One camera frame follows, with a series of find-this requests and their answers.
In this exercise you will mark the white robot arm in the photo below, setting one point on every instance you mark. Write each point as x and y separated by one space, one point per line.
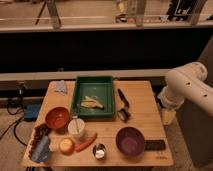
187 82

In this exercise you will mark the green plastic tray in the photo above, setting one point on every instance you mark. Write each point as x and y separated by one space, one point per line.
98 88

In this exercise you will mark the beige cloth in tray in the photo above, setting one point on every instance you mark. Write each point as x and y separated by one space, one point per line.
89 102

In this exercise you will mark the light blue small cloth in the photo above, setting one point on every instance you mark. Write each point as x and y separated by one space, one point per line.
61 87

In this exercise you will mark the white cup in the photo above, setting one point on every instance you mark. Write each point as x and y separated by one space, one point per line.
76 128

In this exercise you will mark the red bowl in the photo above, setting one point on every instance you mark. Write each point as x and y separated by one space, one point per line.
57 118

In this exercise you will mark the purple bowl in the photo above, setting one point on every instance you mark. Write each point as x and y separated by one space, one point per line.
130 141

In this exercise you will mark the small metal cup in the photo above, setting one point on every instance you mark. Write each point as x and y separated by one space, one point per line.
99 151

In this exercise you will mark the orange carrot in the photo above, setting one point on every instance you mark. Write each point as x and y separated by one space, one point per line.
86 143

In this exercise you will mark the yellow round fruit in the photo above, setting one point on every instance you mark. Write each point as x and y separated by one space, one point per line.
66 146

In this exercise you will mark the black rectangular block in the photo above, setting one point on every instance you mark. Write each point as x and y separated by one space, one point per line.
155 145

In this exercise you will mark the blue box on floor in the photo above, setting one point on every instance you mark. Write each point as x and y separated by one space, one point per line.
31 112

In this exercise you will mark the dark red grapes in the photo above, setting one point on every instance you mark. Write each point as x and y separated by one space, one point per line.
39 132

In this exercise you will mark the blue crumpled cloth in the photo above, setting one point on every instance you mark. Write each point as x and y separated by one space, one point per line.
42 151

